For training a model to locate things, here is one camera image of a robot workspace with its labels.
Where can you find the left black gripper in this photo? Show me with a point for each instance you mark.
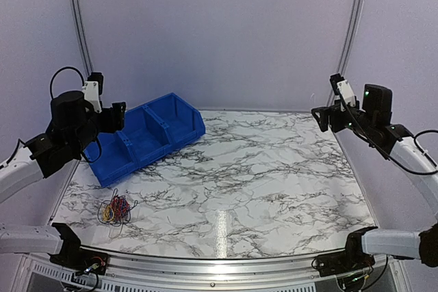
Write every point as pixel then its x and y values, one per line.
pixel 114 117

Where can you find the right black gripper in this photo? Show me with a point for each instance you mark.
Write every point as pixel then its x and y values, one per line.
pixel 326 112

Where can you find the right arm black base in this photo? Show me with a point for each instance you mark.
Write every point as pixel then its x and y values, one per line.
pixel 345 258

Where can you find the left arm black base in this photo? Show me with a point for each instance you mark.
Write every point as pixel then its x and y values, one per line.
pixel 73 256

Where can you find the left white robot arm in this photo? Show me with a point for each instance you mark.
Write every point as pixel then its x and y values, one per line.
pixel 75 123

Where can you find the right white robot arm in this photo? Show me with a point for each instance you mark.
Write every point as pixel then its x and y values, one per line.
pixel 370 120

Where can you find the blue three-compartment plastic bin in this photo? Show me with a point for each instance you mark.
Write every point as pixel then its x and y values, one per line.
pixel 152 131

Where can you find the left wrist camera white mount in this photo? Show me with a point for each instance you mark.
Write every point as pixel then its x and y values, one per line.
pixel 93 89

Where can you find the right aluminium corner post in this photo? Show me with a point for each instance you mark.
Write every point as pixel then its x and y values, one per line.
pixel 353 23

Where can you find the aluminium front rail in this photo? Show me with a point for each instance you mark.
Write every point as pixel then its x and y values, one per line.
pixel 135 272

